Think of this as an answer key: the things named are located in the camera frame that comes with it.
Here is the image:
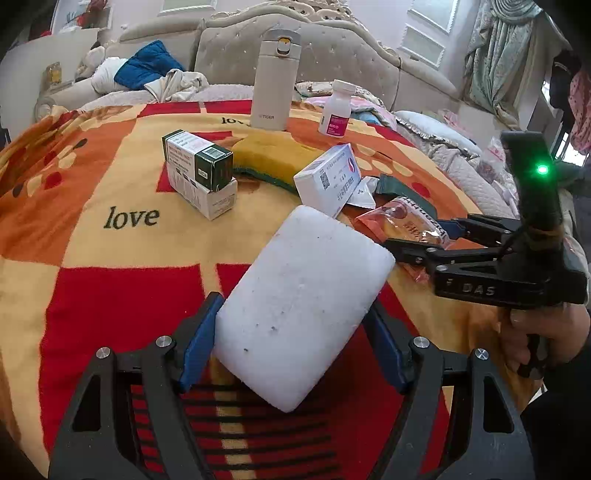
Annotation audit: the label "orange snack packet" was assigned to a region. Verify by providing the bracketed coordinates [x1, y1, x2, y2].
[355, 196, 451, 282]

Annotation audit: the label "beige crumpled garment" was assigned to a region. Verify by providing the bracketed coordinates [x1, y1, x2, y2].
[144, 69, 209, 103]

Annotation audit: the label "person's right hand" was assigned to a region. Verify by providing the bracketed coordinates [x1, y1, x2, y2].
[499, 302, 591, 380]

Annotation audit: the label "white pillow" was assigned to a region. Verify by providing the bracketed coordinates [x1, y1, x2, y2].
[90, 58, 127, 93]

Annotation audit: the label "white folded paper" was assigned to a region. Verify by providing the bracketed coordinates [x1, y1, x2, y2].
[346, 178, 377, 208]

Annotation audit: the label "lace edged pillow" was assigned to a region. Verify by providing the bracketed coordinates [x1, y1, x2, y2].
[394, 110, 481, 158]

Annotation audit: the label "white thermos bottle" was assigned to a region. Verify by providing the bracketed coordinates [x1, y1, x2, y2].
[249, 28, 302, 132]

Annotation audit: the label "printed checkered blanket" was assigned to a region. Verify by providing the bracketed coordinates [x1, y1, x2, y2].
[0, 102, 546, 480]

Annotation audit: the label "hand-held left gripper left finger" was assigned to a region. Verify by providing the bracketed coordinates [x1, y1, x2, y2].
[48, 291, 225, 480]

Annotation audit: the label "white cabinet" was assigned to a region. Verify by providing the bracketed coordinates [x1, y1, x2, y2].
[0, 28, 102, 134]

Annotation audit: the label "green patterned curtain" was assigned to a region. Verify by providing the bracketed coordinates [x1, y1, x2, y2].
[464, 0, 555, 130]

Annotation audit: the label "yellow and green sponge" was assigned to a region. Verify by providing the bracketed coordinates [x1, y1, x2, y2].
[231, 131, 333, 197]

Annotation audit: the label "plush toy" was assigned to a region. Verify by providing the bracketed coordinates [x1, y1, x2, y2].
[76, 44, 107, 79]

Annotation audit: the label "hanging dark and pink clothes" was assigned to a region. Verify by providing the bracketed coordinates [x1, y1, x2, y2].
[549, 51, 591, 153]

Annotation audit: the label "white and blue medicine box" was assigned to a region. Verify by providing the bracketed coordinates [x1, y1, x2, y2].
[293, 143, 363, 219]

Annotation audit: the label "white pill bottle pink label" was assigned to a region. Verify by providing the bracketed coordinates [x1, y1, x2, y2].
[318, 79, 354, 138]

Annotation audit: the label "pink floral quilt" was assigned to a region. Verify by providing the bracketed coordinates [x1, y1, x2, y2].
[295, 80, 398, 132]

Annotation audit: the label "blue jacket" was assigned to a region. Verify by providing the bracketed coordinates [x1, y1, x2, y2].
[113, 40, 172, 90]

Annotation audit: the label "tufted beige headboard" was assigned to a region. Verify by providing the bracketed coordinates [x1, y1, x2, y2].
[102, 0, 462, 114]

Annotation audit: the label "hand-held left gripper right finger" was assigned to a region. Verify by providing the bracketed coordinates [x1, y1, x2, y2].
[367, 299, 536, 480]

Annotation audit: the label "green and white medicine box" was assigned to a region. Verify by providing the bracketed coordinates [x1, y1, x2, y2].
[161, 130, 234, 191]

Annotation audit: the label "person's right forearm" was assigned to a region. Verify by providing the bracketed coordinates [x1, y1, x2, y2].
[519, 344, 591, 480]

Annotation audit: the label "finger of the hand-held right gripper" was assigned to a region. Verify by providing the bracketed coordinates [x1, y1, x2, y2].
[384, 237, 509, 278]
[436, 213, 527, 246]

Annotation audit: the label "white foam block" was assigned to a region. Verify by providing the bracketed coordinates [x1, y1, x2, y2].
[211, 205, 397, 413]

